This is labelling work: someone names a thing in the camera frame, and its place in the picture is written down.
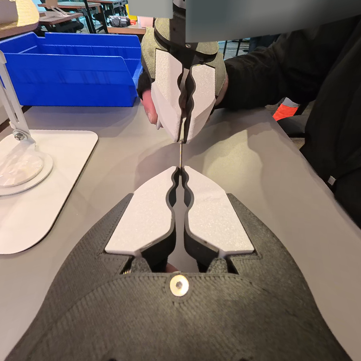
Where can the orange safety vest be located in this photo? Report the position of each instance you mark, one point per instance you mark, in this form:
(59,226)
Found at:
(283,111)

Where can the person's torso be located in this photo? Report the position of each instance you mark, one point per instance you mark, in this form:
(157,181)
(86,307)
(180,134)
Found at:
(338,141)

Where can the blue plastic bin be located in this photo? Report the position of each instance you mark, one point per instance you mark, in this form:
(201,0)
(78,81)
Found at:
(70,84)

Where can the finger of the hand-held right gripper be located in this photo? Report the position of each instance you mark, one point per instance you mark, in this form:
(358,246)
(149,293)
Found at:
(166,90)
(206,90)

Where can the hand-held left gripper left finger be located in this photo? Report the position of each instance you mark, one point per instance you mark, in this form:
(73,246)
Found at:
(141,222)

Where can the wooden background table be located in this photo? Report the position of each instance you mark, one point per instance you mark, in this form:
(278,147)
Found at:
(70,5)

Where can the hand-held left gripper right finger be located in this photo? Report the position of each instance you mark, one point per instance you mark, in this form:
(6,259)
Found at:
(217,222)

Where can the white desk stand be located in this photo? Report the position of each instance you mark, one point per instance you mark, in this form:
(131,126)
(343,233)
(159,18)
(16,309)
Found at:
(56,169)

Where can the black electronic device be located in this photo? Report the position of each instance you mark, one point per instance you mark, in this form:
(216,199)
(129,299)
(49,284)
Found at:
(120,21)

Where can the person's right hand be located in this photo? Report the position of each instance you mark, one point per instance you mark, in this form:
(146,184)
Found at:
(148,107)

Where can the grey desk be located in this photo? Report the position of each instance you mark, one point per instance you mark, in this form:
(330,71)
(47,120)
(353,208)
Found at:
(253,183)

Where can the person's right forearm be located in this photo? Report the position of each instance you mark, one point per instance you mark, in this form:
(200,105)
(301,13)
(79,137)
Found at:
(268,79)

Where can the white tan-edged board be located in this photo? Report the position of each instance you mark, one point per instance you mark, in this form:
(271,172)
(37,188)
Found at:
(17,19)

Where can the long metal screw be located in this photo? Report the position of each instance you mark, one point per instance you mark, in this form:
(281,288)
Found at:
(180,153)

